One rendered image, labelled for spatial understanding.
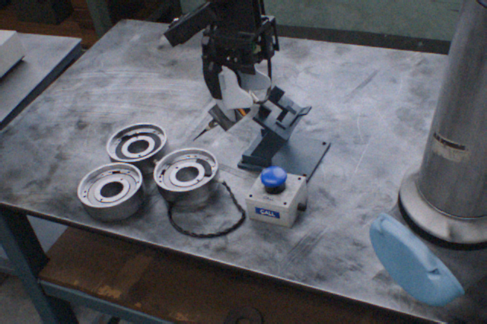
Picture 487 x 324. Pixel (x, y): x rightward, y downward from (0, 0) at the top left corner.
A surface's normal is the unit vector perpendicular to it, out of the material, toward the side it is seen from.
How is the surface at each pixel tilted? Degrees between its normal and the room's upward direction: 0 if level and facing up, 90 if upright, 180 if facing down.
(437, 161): 88
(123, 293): 0
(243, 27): 87
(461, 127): 92
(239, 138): 0
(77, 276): 0
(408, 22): 90
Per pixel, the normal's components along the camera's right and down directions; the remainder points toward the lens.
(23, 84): -0.15, -0.75
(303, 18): -0.43, 0.64
